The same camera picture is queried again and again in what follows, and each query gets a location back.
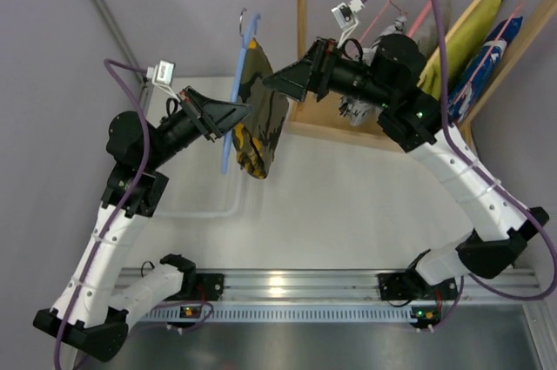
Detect camouflage trousers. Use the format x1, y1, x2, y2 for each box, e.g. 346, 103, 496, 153
232, 39, 289, 179

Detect light blue hanger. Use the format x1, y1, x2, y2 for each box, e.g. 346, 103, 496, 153
221, 8, 261, 175

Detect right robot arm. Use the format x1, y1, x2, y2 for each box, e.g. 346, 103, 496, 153
270, 34, 548, 299

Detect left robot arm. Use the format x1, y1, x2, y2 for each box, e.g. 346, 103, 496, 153
33, 87, 252, 362

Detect white black printed trousers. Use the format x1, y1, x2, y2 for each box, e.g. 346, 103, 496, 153
339, 15, 410, 128

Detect grey trousers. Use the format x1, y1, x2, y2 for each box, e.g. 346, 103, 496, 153
408, 0, 453, 57

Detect pink padded hanger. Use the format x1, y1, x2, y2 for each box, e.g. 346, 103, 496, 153
406, 0, 462, 36

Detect blue white red trousers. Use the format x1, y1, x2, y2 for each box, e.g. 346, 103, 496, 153
447, 16, 524, 121

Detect lime green trousers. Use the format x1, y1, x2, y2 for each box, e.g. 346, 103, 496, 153
418, 0, 501, 100

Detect wooden hanger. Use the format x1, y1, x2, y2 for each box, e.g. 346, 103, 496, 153
419, 0, 483, 80

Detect pink hanger under blue trousers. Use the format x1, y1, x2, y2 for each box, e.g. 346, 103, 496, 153
447, 0, 550, 105

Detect wooden clothes rack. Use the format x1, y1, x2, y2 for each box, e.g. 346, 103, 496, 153
285, 0, 557, 153

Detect clear plastic basket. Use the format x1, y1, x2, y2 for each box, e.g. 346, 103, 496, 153
155, 134, 244, 219

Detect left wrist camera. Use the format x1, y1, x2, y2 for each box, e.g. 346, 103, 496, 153
145, 60, 176, 93

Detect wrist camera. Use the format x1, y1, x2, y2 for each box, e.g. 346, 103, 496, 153
331, 0, 365, 45
145, 60, 176, 93

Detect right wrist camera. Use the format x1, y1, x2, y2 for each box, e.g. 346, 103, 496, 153
331, 0, 365, 45

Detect pink wire hanger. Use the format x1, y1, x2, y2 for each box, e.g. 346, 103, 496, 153
359, 0, 404, 43

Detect aluminium rail base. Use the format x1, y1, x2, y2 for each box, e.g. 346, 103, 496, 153
115, 267, 541, 305

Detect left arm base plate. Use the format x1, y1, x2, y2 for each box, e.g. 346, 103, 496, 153
184, 272, 225, 301

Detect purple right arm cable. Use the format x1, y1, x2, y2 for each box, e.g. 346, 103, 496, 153
363, 0, 557, 330

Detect grey slotted cable duct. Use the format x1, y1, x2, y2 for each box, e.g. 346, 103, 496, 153
140, 303, 438, 324

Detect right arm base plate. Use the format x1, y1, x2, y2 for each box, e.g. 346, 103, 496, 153
378, 270, 434, 301

